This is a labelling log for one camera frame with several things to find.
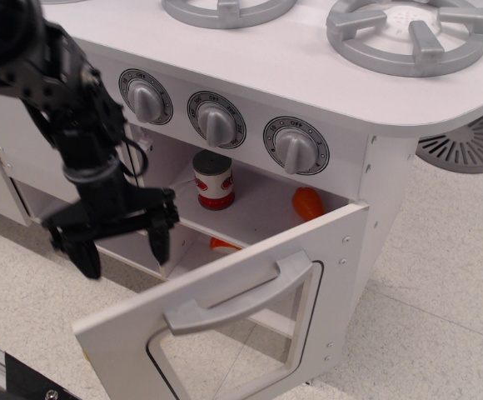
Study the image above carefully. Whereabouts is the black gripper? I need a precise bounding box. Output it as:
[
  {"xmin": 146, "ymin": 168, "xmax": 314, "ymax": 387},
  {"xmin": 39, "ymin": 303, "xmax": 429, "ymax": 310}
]
[{"xmin": 42, "ymin": 168, "xmax": 179, "ymax": 279}]

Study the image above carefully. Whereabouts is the silver oven door handle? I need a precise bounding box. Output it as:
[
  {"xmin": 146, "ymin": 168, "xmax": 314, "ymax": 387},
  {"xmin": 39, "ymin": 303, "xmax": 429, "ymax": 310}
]
[{"xmin": 164, "ymin": 251, "xmax": 313, "ymax": 336}]

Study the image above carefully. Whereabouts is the white oven door with window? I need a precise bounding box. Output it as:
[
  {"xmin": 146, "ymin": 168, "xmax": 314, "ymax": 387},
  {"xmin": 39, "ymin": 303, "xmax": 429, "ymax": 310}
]
[{"xmin": 73, "ymin": 203, "xmax": 369, "ymax": 399}]

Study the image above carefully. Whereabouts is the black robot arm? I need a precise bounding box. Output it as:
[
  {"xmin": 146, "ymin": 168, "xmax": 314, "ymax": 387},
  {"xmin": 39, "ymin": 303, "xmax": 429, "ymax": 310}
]
[{"xmin": 0, "ymin": 1, "xmax": 179, "ymax": 279}]

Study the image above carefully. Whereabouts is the orange white toy lower shelf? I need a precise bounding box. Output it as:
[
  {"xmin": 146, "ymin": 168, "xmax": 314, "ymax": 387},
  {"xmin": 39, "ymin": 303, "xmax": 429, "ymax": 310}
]
[{"xmin": 209, "ymin": 237, "xmax": 240, "ymax": 253}]

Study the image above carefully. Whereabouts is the toy can red label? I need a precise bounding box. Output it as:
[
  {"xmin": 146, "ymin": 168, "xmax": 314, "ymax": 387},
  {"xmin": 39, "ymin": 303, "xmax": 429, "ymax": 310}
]
[{"xmin": 192, "ymin": 150, "xmax": 235, "ymax": 211}]

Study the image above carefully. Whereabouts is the left grey stove knob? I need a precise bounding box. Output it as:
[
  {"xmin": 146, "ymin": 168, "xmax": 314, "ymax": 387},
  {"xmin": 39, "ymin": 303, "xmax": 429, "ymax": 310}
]
[{"xmin": 118, "ymin": 69, "xmax": 173, "ymax": 125}]

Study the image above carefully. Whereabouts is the grey stove knob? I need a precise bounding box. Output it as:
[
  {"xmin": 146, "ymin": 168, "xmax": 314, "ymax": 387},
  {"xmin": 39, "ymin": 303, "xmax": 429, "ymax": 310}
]
[
  {"xmin": 263, "ymin": 117, "xmax": 331, "ymax": 176},
  {"xmin": 187, "ymin": 91, "xmax": 246, "ymax": 149},
  {"xmin": 118, "ymin": 69, "xmax": 173, "ymax": 125}
]

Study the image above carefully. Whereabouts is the middle grey stove knob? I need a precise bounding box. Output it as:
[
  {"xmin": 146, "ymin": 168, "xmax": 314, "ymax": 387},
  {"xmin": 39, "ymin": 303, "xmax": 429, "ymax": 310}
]
[{"xmin": 187, "ymin": 91, "xmax": 246, "ymax": 149}]

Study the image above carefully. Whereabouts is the white toy kitchen stove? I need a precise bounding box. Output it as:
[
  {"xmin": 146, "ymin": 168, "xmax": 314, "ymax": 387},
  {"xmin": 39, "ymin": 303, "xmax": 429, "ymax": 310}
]
[{"xmin": 37, "ymin": 0, "xmax": 483, "ymax": 388}]

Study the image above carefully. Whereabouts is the right grey stove knob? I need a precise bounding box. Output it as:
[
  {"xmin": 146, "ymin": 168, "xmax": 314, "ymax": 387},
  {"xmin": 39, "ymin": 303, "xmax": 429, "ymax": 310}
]
[{"xmin": 263, "ymin": 117, "xmax": 331, "ymax": 176}]

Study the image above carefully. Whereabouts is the left silver burner grate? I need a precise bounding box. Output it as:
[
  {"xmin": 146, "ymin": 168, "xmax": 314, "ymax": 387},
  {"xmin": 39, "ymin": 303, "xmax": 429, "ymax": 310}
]
[{"xmin": 162, "ymin": 0, "xmax": 296, "ymax": 30}]

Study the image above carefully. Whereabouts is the silver burner grate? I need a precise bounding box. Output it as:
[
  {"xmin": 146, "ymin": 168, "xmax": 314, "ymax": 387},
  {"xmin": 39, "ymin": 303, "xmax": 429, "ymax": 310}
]
[
  {"xmin": 326, "ymin": 1, "xmax": 483, "ymax": 78},
  {"xmin": 162, "ymin": 0, "xmax": 296, "ymax": 30}
]

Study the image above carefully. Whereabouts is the right silver burner grate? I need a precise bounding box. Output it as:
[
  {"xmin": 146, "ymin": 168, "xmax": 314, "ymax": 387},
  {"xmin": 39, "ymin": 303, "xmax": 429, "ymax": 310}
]
[{"xmin": 326, "ymin": 1, "xmax": 483, "ymax": 78}]

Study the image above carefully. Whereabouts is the grey slotted round disc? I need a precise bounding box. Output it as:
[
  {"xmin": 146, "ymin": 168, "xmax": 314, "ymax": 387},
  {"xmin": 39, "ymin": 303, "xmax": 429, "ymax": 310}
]
[{"xmin": 416, "ymin": 116, "xmax": 483, "ymax": 174}]

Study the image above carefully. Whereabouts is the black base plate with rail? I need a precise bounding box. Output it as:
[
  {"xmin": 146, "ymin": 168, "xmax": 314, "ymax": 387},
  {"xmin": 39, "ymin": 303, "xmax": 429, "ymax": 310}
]
[{"xmin": 0, "ymin": 350, "xmax": 77, "ymax": 399}]

